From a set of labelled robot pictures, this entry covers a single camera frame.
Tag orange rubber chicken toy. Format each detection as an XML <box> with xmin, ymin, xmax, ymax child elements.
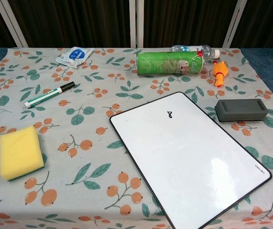
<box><xmin>212</xmin><ymin>60</ymin><xmax>228</xmax><ymax>88</ymax></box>

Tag green chip can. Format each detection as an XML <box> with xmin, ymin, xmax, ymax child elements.
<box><xmin>136</xmin><ymin>51</ymin><xmax>204</xmax><ymax>76</ymax></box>

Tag clear plastic water bottle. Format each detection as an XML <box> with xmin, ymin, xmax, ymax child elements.
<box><xmin>169</xmin><ymin>44</ymin><xmax>221</xmax><ymax>63</ymax></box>

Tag black eraser block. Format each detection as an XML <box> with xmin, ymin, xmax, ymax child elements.
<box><xmin>214</xmin><ymin>98</ymin><xmax>269</xmax><ymax>124</ymax></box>

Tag floral fruit print tablecloth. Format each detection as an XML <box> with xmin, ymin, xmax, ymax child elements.
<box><xmin>0</xmin><ymin>47</ymin><xmax>273</xmax><ymax>229</ymax></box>

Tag white board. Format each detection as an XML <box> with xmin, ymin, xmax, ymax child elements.
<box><xmin>109</xmin><ymin>91</ymin><xmax>273</xmax><ymax>229</ymax></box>

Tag white upright frame post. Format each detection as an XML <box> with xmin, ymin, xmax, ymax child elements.
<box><xmin>129</xmin><ymin>0</ymin><xmax>145</xmax><ymax>48</ymax></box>

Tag blue white wet wipes packet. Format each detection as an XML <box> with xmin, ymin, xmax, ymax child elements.
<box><xmin>55</xmin><ymin>46</ymin><xmax>95</xmax><ymax>69</ymax></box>

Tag green white marker pen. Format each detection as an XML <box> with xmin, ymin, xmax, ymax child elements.
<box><xmin>23</xmin><ymin>81</ymin><xmax>76</xmax><ymax>108</ymax></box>

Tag yellow green sponge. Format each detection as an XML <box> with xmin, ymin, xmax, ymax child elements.
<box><xmin>0</xmin><ymin>125</ymin><xmax>45</xmax><ymax>181</ymax></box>

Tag white slanted frame post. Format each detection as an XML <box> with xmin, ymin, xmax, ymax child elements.
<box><xmin>0</xmin><ymin>0</ymin><xmax>29</xmax><ymax>48</ymax></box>
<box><xmin>221</xmin><ymin>0</ymin><xmax>248</xmax><ymax>49</ymax></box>

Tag dark curtain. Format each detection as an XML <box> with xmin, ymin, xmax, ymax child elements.
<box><xmin>0</xmin><ymin>0</ymin><xmax>273</xmax><ymax>49</ymax></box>

